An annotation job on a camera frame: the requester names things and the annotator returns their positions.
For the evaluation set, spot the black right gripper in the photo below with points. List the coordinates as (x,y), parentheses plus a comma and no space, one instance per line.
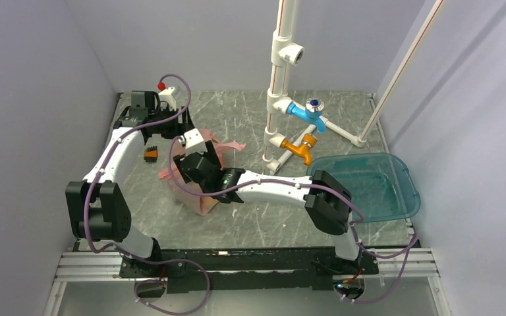
(209,155)

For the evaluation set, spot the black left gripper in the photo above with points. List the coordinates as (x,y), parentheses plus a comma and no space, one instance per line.
(180,128)

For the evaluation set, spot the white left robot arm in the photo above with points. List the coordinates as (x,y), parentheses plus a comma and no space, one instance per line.
(97,209)

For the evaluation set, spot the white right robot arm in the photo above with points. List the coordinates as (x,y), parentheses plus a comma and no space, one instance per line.
(327,202)

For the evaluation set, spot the small orange black brush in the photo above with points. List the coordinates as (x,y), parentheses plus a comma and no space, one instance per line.
(151,154)

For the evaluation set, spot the white PVC pipe stand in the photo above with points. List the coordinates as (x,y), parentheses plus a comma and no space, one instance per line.
(285,54)

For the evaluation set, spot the orange plastic faucet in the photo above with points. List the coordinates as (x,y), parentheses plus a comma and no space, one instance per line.
(302,150)

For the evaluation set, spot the blue plastic faucet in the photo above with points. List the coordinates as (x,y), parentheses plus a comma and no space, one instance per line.
(310,113)

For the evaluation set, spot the teal plastic basin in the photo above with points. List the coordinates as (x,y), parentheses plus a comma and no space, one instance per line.
(380,184)

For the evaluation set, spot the white slanted pole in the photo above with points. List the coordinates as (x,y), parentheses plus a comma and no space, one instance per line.
(399,70)

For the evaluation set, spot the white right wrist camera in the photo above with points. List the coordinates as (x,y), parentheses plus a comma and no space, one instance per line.
(193,142)

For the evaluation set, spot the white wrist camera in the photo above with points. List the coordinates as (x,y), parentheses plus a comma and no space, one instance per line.
(168,96)
(193,142)

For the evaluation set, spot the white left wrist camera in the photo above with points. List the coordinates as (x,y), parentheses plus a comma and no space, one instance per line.
(168,96)

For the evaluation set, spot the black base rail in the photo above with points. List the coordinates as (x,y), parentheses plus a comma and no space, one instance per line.
(317,268)

